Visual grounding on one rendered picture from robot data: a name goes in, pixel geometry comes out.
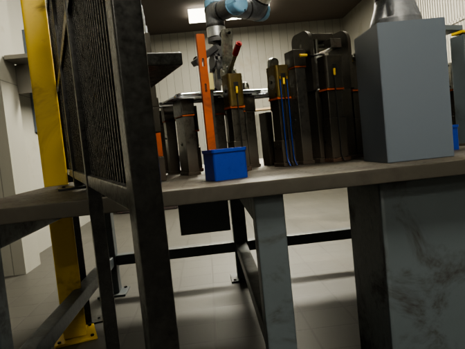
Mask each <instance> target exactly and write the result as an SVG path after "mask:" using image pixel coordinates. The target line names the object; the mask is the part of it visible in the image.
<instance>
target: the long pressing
mask: <svg viewBox="0 0 465 349"><path fill-rule="evenodd" d="M243 92H244V94H245V93H249V94H250V96H254V97H255V99H260V98H269V96H268V89H247V90H243ZM213 95H214V98H217V97H216V96H218V98H223V97H224V96H223V91H213ZM185 98H193V101H194V103H198V102H202V98H201V92H194V93H178V94H176V95H175V96H173V97H171V98H169V99H167V100H166V101H164V102H162V104H163V105H173V102H176V101H177V100H180V99H185Z"/></svg>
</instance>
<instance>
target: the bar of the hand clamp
mask: <svg viewBox="0 0 465 349"><path fill-rule="evenodd" d="M219 36H220V38H221V49H222V64H223V69H224V71H225V74H227V69H226V67H227V66H228V65H229V62H230V59H231V57H232V53H233V32H232V29H222V30H221V32H220V33H219Z"/></svg>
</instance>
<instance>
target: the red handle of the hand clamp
mask: <svg viewBox="0 0 465 349"><path fill-rule="evenodd" d="M241 46H242V43H241V42H240V41H236V43H235V47H234V49H233V52H232V57H231V59H230V62H229V65H228V68H227V73H231V72H232V69H233V67H234V64H235V60H236V59H237V56H238V54H239V51H240V48H241Z"/></svg>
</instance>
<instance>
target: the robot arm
mask: <svg viewBox="0 0 465 349"><path fill-rule="evenodd" d="M270 2H271V0H205V2H204V12H205V17H206V30H207V38H208V43H209V44H213V46H211V47H210V48H209V49H208V50H206V57H207V58H208V57H210V58H209V67H210V73H212V74H213V81H214V88H215V91H221V86H222V81H221V76H220V70H222V69H223V64H222V49H221V38H220V36H219V33H220V32H221V30H222V29H226V27H225V20H228V19H230V18H238V19H247V20H253V21H265V20H267V19H268V17H269V15H270V11H271V9H270V6H269V3H270ZM413 19H423V18H422V15H421V13H420V11H419V8H418V6H417V3H416V1H415V0H374V12H373V15H372V21H371V24H370V27H372V26H373V25H375V24H376V23H382V22H390V21H405V20H413ZM191 64H192V65H193V67H195V66H198V59H197V56H196V57H194V59H193V60H192V61H191Z"/></svg>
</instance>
